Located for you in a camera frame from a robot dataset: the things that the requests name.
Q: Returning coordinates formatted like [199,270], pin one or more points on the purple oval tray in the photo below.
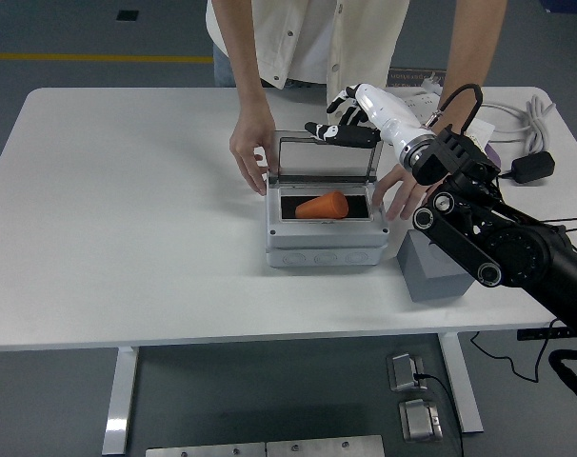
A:
[491,153]

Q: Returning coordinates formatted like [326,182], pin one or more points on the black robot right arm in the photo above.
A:
[517,247]

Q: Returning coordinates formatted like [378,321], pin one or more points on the person torso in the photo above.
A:
[298,38]

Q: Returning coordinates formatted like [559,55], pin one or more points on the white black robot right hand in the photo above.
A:
[388,112]

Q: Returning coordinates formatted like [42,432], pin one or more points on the person's right hand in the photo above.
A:
[252,135]

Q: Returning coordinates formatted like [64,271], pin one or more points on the white square socket box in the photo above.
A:
[483,128]

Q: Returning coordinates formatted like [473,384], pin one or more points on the white power strip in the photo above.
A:
[424,102]

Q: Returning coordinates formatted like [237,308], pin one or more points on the person's left forearm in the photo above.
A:
[469,57]

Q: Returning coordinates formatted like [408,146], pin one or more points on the white table leg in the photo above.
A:
[122,395]
[462,395]

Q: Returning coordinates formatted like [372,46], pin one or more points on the black perforated bar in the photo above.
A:
[531,334]

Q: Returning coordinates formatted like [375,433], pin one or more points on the grey metal floor plate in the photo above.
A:
[324,447]
[205,451]

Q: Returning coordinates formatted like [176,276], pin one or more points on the transparent hinged box lid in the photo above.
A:
[275,157]

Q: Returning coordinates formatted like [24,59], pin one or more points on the metal floor socket box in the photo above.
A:
[419,421]
[405,371]

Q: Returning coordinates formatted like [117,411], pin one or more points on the black power adapter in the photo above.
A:
[533,166]

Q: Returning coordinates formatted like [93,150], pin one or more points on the person's right forearm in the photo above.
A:
[245,62]

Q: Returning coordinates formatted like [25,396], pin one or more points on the grey cube battery holder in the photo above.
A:
[422,281]

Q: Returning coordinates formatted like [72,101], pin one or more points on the person's left hand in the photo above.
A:
[403,190]

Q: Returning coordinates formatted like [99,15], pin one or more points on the black square floor cover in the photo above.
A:
[127,15]

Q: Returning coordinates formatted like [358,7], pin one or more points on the dark floor sign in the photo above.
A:
[412,76]

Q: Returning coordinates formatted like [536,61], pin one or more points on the blue object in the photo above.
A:
[571,5]

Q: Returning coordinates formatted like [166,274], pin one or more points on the orange cylindrical battery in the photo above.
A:
[324,205]

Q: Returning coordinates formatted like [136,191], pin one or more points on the grey plastic junction box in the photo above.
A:
[326,235]

